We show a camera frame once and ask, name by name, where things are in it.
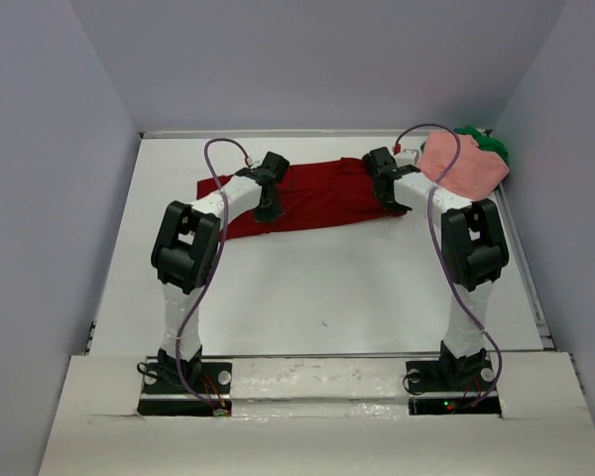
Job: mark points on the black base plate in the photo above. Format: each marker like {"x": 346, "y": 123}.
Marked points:
{"x": 164, "y": 396}
{"x": 432, "y": 395}

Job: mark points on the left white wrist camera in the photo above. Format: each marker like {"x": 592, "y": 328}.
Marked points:
{"x": 251, "y": 162}

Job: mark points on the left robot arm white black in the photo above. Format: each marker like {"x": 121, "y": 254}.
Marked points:
{"x": 187, "y": 251}

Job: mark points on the dark red t shirt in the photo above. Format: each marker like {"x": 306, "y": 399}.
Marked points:
{"x": 318, "y": 195}

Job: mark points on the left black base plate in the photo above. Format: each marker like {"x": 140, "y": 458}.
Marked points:
{"x": 164, "y": 396}

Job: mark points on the pink t shirt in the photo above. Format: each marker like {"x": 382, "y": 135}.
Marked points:
{"x": 476, "y": 173}

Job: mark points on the green t shirt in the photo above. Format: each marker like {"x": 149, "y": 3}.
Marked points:
{"x": 485, "y": 142}

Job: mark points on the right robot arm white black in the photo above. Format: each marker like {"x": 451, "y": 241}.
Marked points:
{"x": 472, "y": 250}

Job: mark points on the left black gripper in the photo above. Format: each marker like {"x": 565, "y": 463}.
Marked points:
{"x": 269, "y": 215}

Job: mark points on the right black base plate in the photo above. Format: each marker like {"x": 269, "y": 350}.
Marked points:
{"x": 432, "y": 395}

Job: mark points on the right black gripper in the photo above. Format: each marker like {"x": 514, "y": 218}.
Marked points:
{"x": 396, "y": 206}

